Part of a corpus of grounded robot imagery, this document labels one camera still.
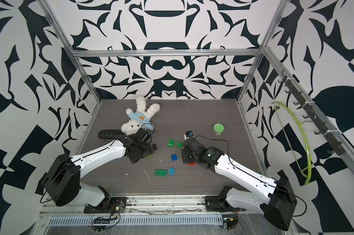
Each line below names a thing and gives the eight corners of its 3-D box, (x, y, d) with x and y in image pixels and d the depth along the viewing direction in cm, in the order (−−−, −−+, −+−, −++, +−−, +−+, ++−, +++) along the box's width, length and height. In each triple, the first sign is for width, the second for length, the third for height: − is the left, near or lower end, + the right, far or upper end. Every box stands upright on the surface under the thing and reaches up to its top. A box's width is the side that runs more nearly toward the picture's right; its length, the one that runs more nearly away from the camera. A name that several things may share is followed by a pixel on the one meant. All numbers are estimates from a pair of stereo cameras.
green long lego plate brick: (154, 175, 86) (154, 174, 84) (155, 170, 87) (154, 169, 86) (166, 175, 86) (166, 174, 84) (166, 170, 87) (166, 169, 86)
